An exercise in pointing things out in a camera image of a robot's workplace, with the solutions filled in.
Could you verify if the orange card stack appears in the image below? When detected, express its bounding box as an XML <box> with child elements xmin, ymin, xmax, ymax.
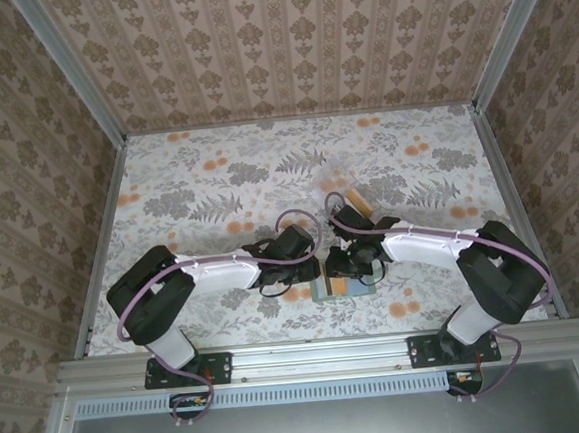
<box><xmin>345</xmin><ymin>187</ymin><xmax>375</xmax><ymax>219</ymax></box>

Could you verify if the clear acrylic card box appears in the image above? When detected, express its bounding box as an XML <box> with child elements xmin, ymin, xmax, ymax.
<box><xmin>308</xmin><ymin>155</ymin><xmax>377</xmax><ymax>226</ymax></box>

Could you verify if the floral table cover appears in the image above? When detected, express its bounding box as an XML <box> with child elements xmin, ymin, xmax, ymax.
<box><xmin>70</xmin><ymin>100</ymin><xmax>555</xmax><ymax>362</ymax></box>

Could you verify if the grey metal panel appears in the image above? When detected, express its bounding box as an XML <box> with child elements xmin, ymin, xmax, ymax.
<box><xmin>30</xmin><ymin>357</ymin><xmax>579</xmax><ymax>433</ymax></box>

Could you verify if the black controller board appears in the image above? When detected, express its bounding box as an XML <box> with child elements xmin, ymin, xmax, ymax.
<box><xmin>167</xmin><ymin>390</ymin><xmax>211</xmax><ymax>420</ymax></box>
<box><xmin>444</xmin><ymin>367</ymin><xmax>485</xmax><ymax>399</ymax></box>

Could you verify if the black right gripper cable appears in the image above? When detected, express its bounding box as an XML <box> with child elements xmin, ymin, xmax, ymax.
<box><xmin>355</xmin><ymin>258</ymin><xmax>387</xmax><ymax>288</ymax></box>

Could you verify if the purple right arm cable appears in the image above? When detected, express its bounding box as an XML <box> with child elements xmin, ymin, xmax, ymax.
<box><xmin>322</xmin><ymin>175</ymin><xmax>560</xmax><ymax>414</ymax></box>

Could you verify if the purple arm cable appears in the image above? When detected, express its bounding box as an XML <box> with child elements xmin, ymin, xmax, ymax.
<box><xmin>108</xmin><ymin>207</ymin><xmax>336</xmax><ymax>433</ymax></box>
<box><xmin>322</xmin><ymin>175</ymin><xmax>560</xmax><ymax>414</ymax></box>

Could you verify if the aluminium front rail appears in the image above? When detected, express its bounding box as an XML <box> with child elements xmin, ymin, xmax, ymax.
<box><xmin>54</xmin><ymin>317</ymin><xmax>579</xmax><ymax>396</ymax></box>

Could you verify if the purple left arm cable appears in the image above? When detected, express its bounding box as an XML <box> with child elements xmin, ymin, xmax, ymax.
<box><xmin>108</xmin><ymin>207</ymin><xmax>336</xmax><ymax>433</ymax></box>

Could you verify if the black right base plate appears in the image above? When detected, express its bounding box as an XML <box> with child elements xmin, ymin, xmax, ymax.
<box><xmin>406</xmin><ymin>328</ymin><xmax>503</xmax><ymax>371</ymax></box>

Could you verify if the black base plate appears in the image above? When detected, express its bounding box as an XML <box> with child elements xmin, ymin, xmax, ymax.
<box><xmin>406</xmin><ymin>328</ymin><xmax>503</xmax><ymax>371</ymax></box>
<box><xmin>142</xmin><ymin>350</ymin><xmax>236</xmax><ymax>391</ymax></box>

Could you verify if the grey slotted cable duct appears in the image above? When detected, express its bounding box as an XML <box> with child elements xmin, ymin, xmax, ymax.
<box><xmin>75</xmin><ymin>367</ymin><xmax>488</xmax><ymax>421</ymax></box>

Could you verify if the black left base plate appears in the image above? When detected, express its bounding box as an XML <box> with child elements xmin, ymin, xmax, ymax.
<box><xmin>142</xmin><ymin>350</ymin><xmax>236</xmax><ymax>391</ymax></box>

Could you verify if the aluminium table back rail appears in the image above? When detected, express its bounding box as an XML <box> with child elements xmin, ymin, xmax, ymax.
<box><xmin>124</xmin><ymin>101</ymin><xmax>476</xmax><ymax>139</ymax></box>

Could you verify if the aluminium table side rail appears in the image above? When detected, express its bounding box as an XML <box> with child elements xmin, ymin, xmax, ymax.
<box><xmin>470</xmin><ymin>97</ymin><xmax>572</xmax><ymax>327</ymax></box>
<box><xmin>60</xmin><ymin>136</ymin><xmax>145</xmax><ymax>363</ymax></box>

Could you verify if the aluminium frame post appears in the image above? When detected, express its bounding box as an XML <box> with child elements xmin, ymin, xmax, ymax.
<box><xmin>465</xmin><ymin>0</ymin><xmax>571</xmax><ymax>113</ymax></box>
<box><xmin>14</xmin><ymin>0</ymin><xmax>129</xmax><ymax>151</ymax></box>

